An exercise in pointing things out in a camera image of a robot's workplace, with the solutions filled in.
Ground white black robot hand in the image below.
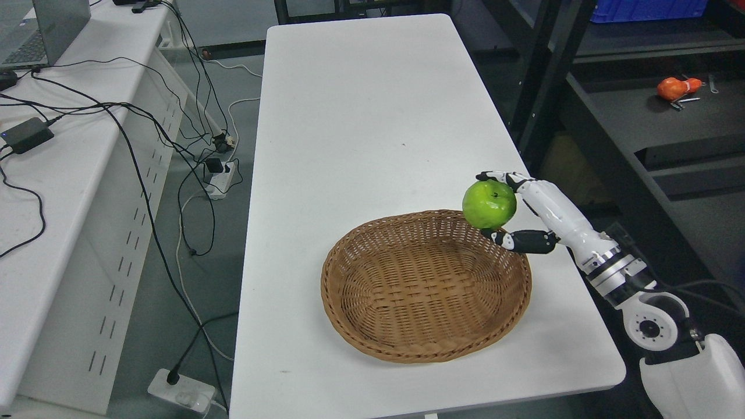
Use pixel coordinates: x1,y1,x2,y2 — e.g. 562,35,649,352
476,171,618,273

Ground green apple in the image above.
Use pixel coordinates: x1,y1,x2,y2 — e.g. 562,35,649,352
462,180,517,230

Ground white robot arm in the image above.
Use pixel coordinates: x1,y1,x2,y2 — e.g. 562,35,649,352
570,235,744,418

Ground black shelf unit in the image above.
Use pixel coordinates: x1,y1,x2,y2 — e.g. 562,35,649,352
484,1,743,287

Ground brown wicker basket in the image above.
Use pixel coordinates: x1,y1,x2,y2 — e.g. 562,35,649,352
320,209,533,364

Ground orange toy fruit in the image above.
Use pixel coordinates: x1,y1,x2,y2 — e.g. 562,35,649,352
657,77,703,102

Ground blue plastic tray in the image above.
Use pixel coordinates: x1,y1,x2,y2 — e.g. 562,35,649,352
590,0,708,23

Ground white table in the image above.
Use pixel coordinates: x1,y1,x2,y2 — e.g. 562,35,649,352
229,15,626,418

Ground white power strip far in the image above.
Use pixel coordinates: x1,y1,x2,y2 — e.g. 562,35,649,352
205,161,236,201

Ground white power strip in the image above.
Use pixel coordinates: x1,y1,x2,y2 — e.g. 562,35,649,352
205,161,236,201
147,368,217,416

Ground white power strip near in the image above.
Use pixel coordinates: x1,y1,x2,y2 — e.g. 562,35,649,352
147,368,217,416

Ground white side desk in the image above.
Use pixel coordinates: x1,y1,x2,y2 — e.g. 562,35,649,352
1,2,191,417

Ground black power adapter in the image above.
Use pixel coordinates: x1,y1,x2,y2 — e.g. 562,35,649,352
2,117,54,154

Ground grey laptop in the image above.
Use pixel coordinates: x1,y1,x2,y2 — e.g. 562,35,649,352
1,1,91,72

